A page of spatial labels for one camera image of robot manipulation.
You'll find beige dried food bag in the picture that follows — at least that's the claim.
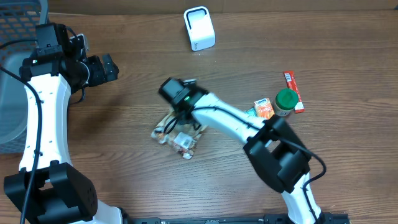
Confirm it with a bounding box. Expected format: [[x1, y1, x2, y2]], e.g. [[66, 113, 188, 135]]
[[150, 108, 207, 160]]

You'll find teal snack packet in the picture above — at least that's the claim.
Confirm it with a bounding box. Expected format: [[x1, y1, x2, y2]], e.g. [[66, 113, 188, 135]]
[[244, 107, 257, 117]]

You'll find orange snack packet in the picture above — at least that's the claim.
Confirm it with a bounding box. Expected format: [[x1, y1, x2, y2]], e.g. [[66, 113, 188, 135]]
[[254, 98, 274, 119]]

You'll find green lid jar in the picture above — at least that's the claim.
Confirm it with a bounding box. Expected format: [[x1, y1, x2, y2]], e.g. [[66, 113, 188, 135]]
[[272, 88, 299, 117]]

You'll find red stick snack packet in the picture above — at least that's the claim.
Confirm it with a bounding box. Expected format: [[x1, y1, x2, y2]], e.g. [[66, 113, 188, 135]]
[[283, 70, 305, 114]]

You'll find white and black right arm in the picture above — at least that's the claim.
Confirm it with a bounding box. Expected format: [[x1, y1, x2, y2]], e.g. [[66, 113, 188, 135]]
[[158, 77, 325, 223]]

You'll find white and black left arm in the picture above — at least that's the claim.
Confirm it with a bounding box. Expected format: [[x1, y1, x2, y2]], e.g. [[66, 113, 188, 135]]
[[4, 23, 129, 223]]

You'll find white barcode scanner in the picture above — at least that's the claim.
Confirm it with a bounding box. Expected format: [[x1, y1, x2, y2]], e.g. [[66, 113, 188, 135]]
[[183, 6, 216, 52]]

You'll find grey plastic mesh basket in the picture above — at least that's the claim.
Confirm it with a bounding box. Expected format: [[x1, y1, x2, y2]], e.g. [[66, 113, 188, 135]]
[[1, 0, 49, 154]]

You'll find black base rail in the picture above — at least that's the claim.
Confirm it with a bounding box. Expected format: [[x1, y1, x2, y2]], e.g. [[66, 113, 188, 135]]
[[129, 213, 351, 224]]

